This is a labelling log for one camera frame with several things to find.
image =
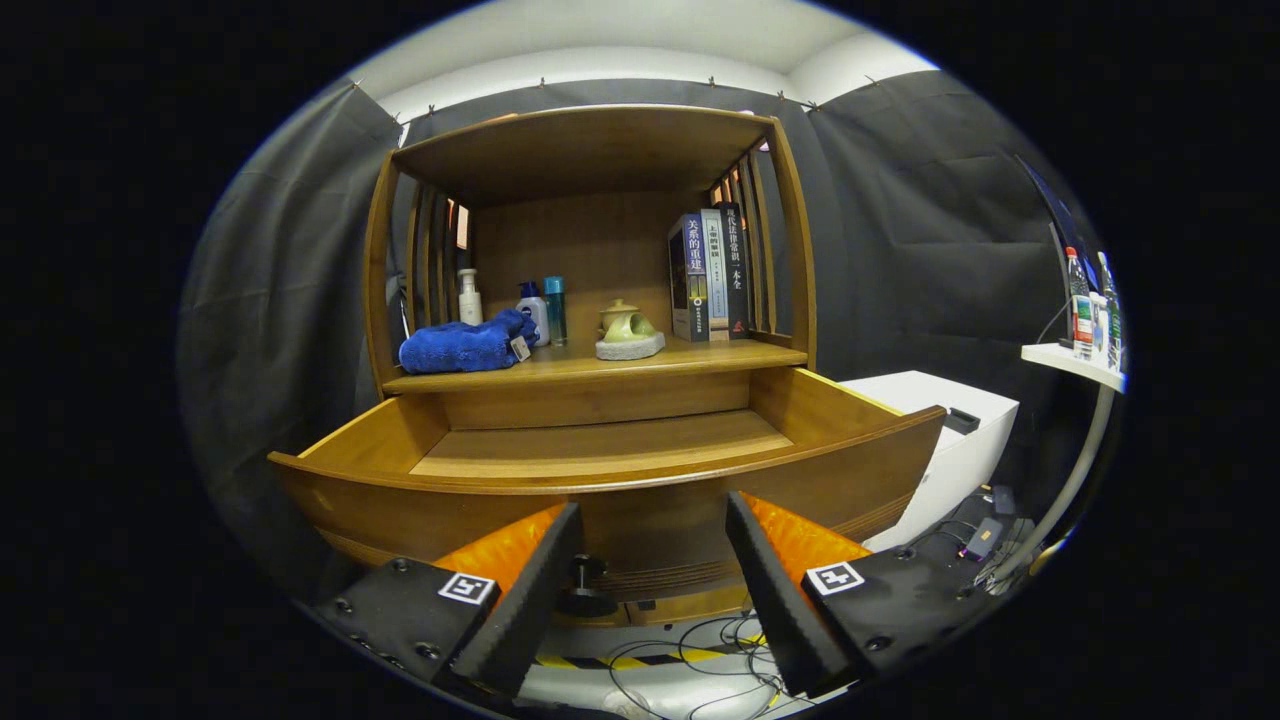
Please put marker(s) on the black book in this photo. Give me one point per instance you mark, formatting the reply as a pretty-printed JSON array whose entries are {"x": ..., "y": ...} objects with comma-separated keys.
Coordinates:
[{"x": 737, "y": 270}]

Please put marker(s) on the light grey book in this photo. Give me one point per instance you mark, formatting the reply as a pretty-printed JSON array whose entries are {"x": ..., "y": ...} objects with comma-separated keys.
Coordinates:
[{"x": 716, "y": 280}]

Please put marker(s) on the wooden countertop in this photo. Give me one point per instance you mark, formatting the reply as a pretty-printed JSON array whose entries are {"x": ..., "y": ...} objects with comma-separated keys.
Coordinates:
[{"x": 700, "y": 357}]

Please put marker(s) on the small black object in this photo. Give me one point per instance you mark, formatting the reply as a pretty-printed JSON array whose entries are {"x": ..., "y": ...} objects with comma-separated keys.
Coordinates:
[{"x": 962, "y": 421}]

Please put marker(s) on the yellow black floor tape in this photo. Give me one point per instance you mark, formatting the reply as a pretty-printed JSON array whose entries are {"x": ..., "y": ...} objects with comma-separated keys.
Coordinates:
[{"x": 650, "y": 660}]

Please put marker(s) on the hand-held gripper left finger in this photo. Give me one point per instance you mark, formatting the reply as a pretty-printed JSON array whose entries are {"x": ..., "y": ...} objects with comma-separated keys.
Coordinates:
[{"x": 530, "y": 600}]

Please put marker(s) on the white pump bottle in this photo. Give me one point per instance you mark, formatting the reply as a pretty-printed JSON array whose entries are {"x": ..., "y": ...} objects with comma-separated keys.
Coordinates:
[{"x": 470, "y": 305}]

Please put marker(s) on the red label water bottle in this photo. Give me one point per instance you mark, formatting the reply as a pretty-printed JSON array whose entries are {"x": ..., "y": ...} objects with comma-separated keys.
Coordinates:
[{"x": 1080, "y": 320}]

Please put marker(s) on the teal slim bottle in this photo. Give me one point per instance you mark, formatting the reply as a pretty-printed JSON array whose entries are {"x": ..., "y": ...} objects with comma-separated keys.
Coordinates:
[{"x": 555, "y": 315}]

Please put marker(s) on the blue folded towel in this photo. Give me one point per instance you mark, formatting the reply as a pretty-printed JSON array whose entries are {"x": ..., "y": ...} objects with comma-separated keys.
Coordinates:
[{"x": 460, "y": 348}]

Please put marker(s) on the dark monitor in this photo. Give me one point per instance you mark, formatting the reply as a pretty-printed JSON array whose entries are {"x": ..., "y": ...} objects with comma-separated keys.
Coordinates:
[{"x": 1060, "y": 210}]

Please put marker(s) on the black floor adapter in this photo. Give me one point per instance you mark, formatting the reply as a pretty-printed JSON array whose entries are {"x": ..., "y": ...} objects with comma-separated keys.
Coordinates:
[{"x": 983, "y": 538}]

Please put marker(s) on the white round side table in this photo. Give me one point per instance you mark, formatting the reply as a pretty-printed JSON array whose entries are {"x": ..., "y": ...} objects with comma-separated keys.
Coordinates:
[{"x": 1065, "y": 358}]

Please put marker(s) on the white bottle blue cap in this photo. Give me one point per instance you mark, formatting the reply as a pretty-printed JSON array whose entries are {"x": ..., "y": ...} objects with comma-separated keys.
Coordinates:
[{"x": 537, "y": 315}]

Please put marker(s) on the dark blue book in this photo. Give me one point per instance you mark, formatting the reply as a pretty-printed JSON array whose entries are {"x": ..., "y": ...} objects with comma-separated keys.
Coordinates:
[{"x": 692, "y": 290}]

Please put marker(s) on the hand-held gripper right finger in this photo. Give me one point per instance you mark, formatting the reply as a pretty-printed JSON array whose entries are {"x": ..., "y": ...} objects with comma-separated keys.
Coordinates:
[{"x": 775, "y": 590}]

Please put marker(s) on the green ceramic ornament grey base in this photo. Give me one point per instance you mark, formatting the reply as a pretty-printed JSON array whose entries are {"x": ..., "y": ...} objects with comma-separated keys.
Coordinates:
[{"x": 633, "y": 332}]

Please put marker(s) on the white low box cabinet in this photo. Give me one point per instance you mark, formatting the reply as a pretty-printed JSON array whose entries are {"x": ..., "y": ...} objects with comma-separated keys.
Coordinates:
[{"x": 960, "y": 460}]

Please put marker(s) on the wooden drawer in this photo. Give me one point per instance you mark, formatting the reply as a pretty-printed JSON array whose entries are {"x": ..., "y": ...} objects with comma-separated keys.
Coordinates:
[{"x": 620, "y": 445}]

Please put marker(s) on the wooden cabinet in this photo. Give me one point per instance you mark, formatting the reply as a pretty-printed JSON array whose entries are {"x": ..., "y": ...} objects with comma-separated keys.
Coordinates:
[{"x": 560, "y": 150}]

